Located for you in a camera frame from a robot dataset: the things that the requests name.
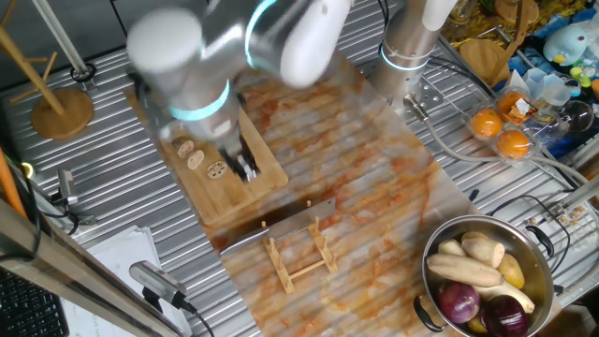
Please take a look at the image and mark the grey hose cable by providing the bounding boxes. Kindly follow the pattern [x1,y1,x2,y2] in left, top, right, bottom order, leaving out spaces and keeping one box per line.
[402,93,591,186]

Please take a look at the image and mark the dark purple onion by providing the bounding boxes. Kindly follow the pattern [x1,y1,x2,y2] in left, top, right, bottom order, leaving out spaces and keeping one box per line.
[480,294,530,337]

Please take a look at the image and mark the thin black table cable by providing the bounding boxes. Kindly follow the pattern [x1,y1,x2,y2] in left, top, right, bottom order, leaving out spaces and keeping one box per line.
[486,194,572,275]

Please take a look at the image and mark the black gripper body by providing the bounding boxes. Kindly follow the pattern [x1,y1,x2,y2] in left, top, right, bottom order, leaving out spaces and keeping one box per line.
[217,133,259,179]

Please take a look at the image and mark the small pale root piece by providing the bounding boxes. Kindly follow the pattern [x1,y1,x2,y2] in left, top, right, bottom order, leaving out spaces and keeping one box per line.
[437,239,467,257]

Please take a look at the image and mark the clear plastic fruit pack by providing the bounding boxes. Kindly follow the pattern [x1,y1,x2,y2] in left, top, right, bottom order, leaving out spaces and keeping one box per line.
[465,86,570,168]

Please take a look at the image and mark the black camera cable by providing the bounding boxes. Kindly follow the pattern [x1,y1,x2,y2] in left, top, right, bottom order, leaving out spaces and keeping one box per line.
[180,299,216,337]

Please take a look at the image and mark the steel cleaver knife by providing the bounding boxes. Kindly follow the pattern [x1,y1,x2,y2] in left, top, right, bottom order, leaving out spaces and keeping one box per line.
[219,197,337,257]

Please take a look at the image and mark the wooden cutting board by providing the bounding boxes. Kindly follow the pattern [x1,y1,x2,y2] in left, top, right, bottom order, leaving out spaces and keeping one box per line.
[156,105,290,227]

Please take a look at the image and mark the thick short lotus root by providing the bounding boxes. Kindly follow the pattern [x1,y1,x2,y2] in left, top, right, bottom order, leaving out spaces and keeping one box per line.
[460,232,506,268]

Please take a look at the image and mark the orange marble pattern mat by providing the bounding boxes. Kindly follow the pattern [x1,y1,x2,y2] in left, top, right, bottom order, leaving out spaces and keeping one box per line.
[124,46,562,337]

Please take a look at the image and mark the aluminium frame bar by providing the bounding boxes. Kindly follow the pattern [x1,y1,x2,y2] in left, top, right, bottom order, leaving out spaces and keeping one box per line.
[0,198,183,337]

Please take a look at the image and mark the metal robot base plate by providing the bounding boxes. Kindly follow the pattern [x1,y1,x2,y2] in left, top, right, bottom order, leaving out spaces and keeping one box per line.
[359,60,446,118]

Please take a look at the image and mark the dark glass bowl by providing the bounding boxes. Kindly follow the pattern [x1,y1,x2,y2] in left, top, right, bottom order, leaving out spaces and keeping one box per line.
[559,100,595,134]

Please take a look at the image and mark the steel pot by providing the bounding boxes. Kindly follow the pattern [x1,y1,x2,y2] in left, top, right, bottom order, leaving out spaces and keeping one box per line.
[413,213,556,337]

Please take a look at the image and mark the green yellow toy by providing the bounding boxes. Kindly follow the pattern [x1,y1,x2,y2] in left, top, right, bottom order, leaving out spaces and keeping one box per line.
[568,65,593,89]

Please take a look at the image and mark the small yellow potato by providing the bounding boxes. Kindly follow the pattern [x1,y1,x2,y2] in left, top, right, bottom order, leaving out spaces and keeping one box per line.
[466,314,488,334]

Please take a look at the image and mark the clear plastic cup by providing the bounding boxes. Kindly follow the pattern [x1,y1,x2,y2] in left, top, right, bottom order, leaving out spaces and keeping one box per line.
[523,67,581,107]

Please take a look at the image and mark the thick lotus root slice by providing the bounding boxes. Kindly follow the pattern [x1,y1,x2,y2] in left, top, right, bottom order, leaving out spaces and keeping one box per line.
[186,149,206,171]

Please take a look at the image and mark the long pale lotus root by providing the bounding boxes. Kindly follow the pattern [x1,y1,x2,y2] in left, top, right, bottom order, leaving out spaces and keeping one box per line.
[426,252,505,287]

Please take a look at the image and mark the wooden knife rack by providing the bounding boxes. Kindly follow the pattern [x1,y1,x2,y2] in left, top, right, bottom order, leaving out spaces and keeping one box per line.
[260,199,339,295]

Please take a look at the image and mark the orange fruit with label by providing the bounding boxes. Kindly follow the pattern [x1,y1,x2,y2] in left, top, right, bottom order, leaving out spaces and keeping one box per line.
[497,91,528,117]

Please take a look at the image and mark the orange pole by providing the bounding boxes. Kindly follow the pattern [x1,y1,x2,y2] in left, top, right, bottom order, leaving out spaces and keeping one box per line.
[0,149,28,220]

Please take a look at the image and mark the white rod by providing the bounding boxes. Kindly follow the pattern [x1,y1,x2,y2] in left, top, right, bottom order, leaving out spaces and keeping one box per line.
[31,0,90,76]

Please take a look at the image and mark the white paper stack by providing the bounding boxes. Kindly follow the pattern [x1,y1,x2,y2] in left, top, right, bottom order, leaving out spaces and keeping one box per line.
[60,226,193,337]

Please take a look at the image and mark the round wooden stand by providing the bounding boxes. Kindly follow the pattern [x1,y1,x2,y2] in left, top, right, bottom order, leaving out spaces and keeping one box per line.
[458,0,539,88]

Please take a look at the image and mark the silver exterior camera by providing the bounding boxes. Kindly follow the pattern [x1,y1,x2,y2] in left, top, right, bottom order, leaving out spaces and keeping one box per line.
[129,260,188,310]

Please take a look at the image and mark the black cable loop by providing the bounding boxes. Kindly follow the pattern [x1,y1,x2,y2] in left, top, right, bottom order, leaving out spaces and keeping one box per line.
[69,62,98,84]

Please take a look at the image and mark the blue plush toy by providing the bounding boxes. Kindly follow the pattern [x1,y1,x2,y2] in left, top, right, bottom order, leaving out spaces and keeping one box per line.
[542,23,590,66]

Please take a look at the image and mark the wooden mug tree stand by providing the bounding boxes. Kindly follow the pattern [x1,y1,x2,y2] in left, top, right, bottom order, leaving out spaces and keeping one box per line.
[0,0,96,140]

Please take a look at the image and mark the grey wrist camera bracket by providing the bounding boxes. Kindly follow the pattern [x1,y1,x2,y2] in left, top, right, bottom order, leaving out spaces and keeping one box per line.
[133,79,177,141]

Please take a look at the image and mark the black clamp mounted camera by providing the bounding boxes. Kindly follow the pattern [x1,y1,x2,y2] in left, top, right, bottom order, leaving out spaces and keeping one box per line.
[50,168,97,226]

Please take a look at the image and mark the black keyboard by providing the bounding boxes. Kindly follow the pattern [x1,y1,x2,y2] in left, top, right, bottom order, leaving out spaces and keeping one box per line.
[0,269,70,337]

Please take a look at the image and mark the pale curved root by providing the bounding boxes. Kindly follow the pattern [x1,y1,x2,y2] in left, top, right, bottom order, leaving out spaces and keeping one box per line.
[472,280,535,314]

